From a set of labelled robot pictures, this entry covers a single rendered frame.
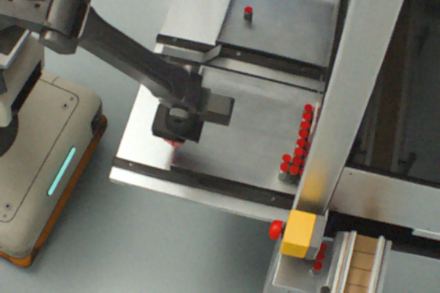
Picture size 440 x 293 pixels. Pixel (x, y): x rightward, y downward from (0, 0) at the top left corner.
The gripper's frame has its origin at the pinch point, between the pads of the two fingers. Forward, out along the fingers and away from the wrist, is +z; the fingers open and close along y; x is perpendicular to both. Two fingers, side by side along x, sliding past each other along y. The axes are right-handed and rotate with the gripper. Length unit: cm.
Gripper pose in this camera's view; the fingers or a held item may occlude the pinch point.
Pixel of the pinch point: (174, 142)
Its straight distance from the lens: 171.4
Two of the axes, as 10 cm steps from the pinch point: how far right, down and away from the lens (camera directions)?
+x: 2.1, -8.4, 5.0
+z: -1.5, 4.8, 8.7
